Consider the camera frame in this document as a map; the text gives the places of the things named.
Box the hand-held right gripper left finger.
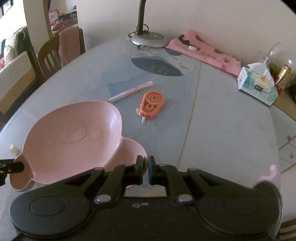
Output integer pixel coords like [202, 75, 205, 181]
[65, 155, 144, 205]

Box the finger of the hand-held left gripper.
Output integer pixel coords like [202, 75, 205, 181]
[0, 159, 25, 186]

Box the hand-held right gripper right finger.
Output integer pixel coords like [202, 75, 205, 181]
[148, 156, 222, 205]

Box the pink animal-shaped plate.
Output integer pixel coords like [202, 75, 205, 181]
[9, 100, 148, 192]

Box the pink steel-lined bowl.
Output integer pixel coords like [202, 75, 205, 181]
[251, 164, 281, 193]

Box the orange correction tape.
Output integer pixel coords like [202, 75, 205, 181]
[136, 91, 165, 123]

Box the pink pen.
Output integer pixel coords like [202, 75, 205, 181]
[108, 81, 153, 102]

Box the chair with lace cover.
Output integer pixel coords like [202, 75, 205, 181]
[0, 51, 47, 115]

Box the wooden chair with towel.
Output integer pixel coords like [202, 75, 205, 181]
[37, 28, 86, 80]

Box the pink printed cloth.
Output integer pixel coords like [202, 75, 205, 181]
[165, 29, 242, 77]

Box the white tissue box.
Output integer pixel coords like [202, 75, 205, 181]
[237, 62, 278, 106]

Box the pink towel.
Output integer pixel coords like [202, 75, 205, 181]
[58, 28, 80, 69]

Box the grey desk lamp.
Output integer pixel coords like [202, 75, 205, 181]
[128, 0, 168, 49]

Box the wooden slat-back chair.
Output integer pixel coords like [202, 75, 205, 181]
[280, 219, 296, 241]

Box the orange bottle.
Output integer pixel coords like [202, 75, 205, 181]
[275, 59, 296, 95]

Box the large glass jar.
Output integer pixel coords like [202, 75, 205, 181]
[259, 42, 296, 77]

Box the wooden door frame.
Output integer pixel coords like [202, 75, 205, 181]
[23, 0, 54, 40]

